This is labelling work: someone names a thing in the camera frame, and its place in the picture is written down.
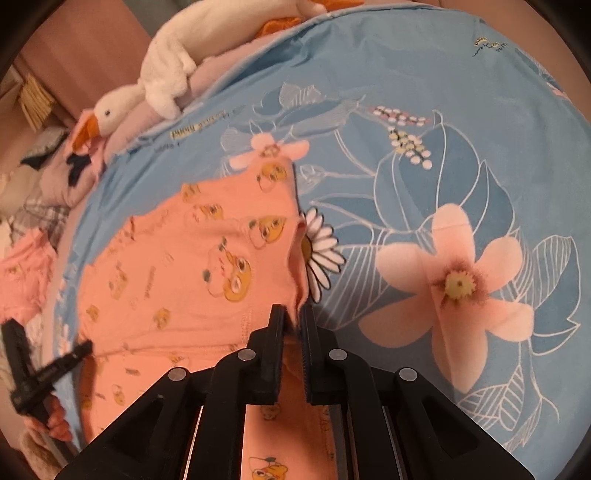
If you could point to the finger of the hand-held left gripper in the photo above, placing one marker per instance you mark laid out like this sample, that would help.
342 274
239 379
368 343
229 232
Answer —
16 350
67 362

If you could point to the plaid pillow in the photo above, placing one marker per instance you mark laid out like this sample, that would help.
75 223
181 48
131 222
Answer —
41 212

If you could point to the pile of pink clothes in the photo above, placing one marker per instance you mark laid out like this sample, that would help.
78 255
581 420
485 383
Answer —
23 272

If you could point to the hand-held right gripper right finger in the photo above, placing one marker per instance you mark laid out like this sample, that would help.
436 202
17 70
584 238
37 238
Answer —
309 350

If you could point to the white goose plush toy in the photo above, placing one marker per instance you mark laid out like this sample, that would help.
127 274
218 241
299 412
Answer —
171 60

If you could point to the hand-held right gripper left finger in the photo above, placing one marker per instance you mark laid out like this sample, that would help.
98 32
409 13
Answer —
276 341

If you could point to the yellow fringed hanging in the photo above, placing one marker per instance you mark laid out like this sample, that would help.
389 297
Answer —
37 101

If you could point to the person's left hand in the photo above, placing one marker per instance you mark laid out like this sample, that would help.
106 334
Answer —
59 420

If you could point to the blue floral blanket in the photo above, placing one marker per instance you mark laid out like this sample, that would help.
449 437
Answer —
415 161

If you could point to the orange printed long-sleeve shirt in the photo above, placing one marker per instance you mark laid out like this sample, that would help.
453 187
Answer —
184 258

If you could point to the dark blue cloth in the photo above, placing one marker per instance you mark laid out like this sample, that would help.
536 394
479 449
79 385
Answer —
77 166

